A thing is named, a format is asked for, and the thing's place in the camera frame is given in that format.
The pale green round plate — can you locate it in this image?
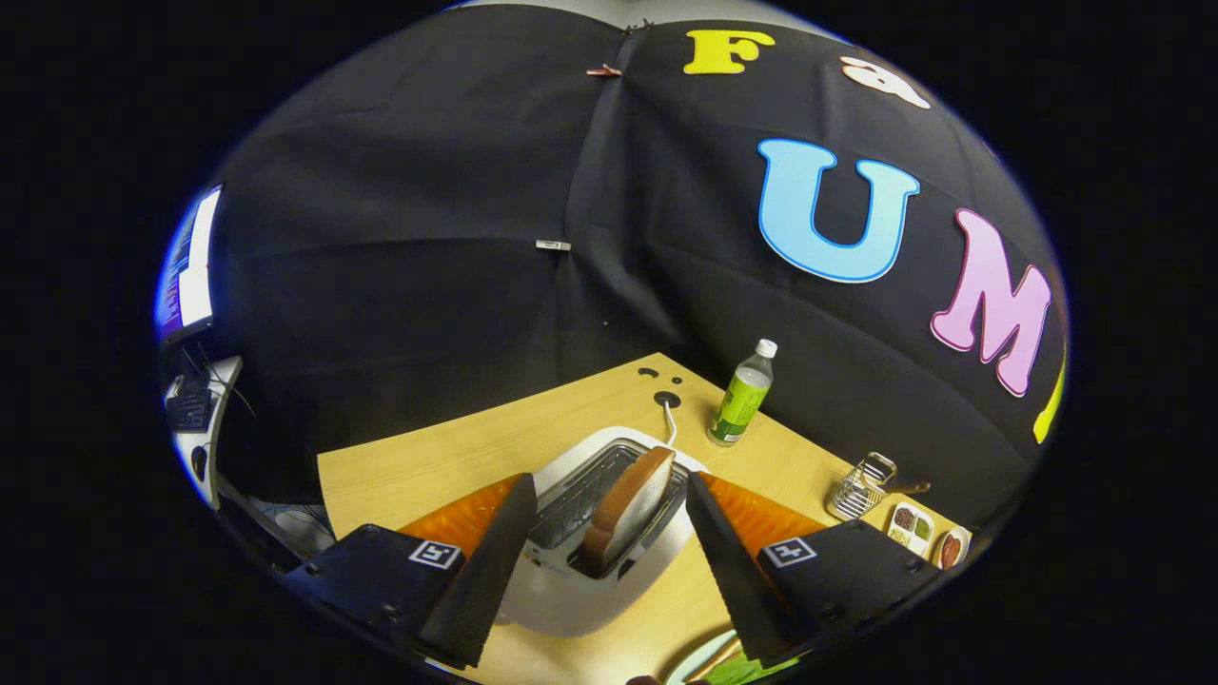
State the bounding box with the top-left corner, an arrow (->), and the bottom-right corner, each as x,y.
666,628 -> 738,685

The black backdrop cloth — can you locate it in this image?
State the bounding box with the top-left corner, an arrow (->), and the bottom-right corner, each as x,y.
205,5 -> 1069,505

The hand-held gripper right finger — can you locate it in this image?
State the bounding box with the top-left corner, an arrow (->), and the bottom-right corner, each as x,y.
685,471 -> 943,667

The metal wire utensil holder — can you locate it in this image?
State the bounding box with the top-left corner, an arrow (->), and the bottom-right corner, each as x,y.
826,452 -> 898,521

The brown crust bread slice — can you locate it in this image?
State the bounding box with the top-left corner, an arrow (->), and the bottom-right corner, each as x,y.
582,446 -> 677,577

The white round plate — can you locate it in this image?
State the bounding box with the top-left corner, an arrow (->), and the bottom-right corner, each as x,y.
934,526 -> 972,571

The green lettuce leaf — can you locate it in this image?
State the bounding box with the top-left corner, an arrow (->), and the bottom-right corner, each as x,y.
704,656 -> 800,685

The white divided dish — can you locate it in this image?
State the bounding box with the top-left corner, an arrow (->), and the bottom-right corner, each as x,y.
887,502 -> 935,558

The computer monitor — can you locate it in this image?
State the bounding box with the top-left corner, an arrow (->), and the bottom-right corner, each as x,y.
155,186 -> 222,343

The green label plastic bottle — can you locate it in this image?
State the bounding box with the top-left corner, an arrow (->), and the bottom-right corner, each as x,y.
707,339 -> 778,447

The white toaster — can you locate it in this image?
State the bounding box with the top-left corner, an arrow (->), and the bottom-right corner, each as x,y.
495,426 -> 710,638

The black keyboard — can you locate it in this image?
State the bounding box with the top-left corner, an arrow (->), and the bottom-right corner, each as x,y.
166,388 -> 214,434

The white side desk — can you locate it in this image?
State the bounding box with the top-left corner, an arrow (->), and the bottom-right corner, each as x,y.
164,355 -> 244,510

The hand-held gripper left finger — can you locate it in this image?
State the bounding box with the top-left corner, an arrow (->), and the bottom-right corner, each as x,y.
285,473 -> 539,670

